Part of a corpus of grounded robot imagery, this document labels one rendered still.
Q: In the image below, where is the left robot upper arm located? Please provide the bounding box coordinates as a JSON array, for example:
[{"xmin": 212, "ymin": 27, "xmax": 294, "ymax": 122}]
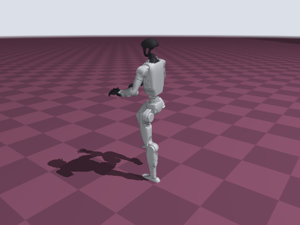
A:
[{"xmin": 130, "ymin": 65, "xmax": 149, "ymax": 96}]

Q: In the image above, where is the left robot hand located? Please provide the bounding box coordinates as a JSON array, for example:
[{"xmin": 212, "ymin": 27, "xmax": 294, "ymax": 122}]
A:
[{"xmin": 108, "ymin": 88, "xmax": 121, "ymax": 97}]

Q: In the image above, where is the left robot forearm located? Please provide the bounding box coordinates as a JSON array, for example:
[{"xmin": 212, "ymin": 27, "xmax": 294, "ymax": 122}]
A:
[{"xmin": 118, "ymin": 87, "xmax": 132, "ymax": 97}]

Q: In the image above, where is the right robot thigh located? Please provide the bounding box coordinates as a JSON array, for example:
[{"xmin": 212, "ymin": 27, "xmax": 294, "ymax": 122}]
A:
[{"xmin": 136, "ymin": 98, "xmax": 165, "ymax": 119}]

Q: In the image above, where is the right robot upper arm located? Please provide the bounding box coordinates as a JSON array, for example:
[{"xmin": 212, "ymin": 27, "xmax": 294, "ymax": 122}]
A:
[{"xmin": 161, "ymin": 59, "xmax": 166, "ymax": 79}]

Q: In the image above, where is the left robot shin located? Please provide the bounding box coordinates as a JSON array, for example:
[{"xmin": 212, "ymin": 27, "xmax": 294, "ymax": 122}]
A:
[{"xmin": 146, "ymin": 145, "xmax": 158, "ymax": 179}]

